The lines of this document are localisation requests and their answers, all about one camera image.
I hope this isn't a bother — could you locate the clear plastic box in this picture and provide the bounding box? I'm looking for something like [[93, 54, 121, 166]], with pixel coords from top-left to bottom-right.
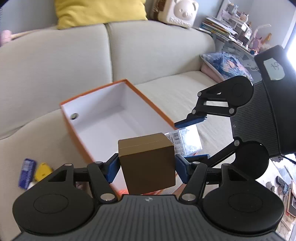
[[165, 125, 203, 157]]

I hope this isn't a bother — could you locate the brown cardboard cube box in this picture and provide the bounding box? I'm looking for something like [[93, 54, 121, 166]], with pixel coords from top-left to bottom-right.
[[118, 133, 176, 195]]

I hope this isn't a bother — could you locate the yellow tape measure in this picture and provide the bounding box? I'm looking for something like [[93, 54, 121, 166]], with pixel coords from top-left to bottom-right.
[[34, 163, 53, 182]]

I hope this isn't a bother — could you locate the dark blue small box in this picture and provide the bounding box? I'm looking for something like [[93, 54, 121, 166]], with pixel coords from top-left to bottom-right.
[[18, 158, 37, 190]]

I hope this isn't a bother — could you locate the blue anime print cushion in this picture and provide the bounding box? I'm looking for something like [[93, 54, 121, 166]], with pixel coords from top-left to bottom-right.
[[200, 52, 253, 83]]

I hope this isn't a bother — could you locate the orange white storage box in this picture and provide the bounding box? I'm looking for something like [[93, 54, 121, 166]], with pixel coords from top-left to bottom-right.
[[60, 80, 175, 163]]

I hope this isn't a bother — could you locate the cluttered white shelf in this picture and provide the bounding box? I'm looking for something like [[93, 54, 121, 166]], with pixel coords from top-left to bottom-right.
[[199, 0, 278, 56]]

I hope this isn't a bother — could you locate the cream bear plush box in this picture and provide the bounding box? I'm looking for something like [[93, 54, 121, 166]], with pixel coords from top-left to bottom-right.
[[151, 0, 199, 28]]

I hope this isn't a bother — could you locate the yellow pillow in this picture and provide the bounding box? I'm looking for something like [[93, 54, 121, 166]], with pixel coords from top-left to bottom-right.
[[54, 1, 147, 30]]

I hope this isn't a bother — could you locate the pink toy mallet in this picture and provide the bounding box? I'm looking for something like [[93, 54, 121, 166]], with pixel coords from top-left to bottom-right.
[[1, 30, 30, 46]]

